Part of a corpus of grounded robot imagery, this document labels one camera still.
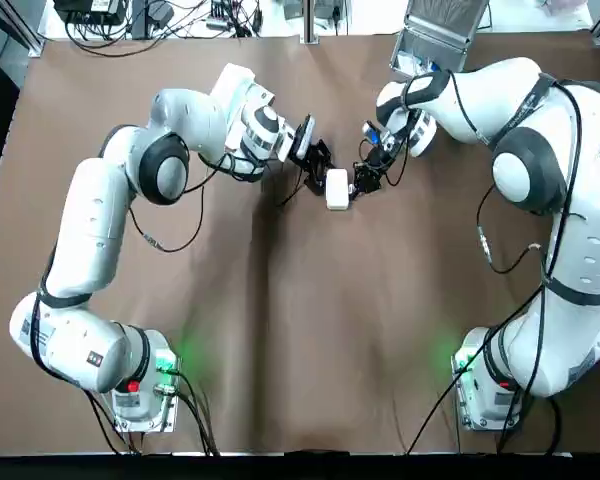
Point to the silver aluminium case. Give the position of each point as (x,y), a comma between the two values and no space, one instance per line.
(445,25)

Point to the blue white medicine carton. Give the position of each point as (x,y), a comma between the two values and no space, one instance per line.
(428,66)

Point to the blue white mask packet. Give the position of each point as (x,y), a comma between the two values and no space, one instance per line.
(232,82)

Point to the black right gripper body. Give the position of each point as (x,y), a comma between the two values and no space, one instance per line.
(385,155)

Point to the black network box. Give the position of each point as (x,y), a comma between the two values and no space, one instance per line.
(90,10)

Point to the black usb hub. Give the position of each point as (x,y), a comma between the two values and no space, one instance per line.
(219,15)

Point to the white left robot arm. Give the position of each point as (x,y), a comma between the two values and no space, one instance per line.
(90,215)

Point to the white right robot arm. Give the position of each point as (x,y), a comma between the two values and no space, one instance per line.
(590,260)

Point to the small white medicine box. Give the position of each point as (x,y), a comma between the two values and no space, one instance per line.
(338,192)

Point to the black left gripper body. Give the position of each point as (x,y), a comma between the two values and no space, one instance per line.
(302,160)

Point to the black power adapter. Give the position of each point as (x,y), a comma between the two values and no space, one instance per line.
(160,11)

